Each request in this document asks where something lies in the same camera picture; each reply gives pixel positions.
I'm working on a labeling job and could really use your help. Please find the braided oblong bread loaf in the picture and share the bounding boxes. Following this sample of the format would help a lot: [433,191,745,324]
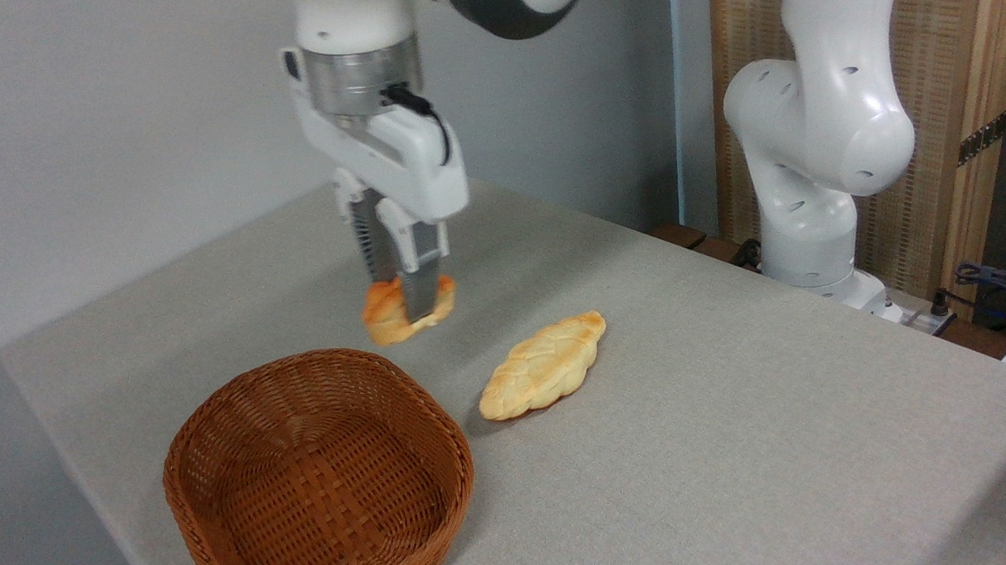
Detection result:
[472,311,614,424]

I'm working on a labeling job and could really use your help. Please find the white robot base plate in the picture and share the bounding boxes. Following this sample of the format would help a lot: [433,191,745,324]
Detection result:
[863,281,959,341]

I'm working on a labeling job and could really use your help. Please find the brown wooden block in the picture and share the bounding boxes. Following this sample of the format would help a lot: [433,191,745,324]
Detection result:
[649,219,709,253]
[691,234,746,270]

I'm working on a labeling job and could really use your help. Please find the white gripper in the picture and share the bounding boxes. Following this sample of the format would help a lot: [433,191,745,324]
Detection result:
[279,35,481,331]

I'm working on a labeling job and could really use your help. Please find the pale blue wall conduit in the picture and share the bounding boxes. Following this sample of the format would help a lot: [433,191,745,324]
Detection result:
[663,0,700,229]

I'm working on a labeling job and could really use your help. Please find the dark metal hinge strip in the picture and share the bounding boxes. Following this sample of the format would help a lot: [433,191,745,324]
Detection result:
[954,111,1006,167]

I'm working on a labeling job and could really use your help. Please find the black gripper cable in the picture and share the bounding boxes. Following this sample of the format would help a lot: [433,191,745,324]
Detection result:
[379,81,455,169]

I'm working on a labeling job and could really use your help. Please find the round orange bread bun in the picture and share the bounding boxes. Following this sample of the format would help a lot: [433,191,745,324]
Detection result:
[358,272,463,349]

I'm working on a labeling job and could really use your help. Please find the black cable at arm base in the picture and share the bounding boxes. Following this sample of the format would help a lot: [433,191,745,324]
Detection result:
[730,238,764,276]

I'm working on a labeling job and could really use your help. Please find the brown woven wicker basket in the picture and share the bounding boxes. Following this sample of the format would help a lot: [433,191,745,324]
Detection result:
[154,338,483,565]

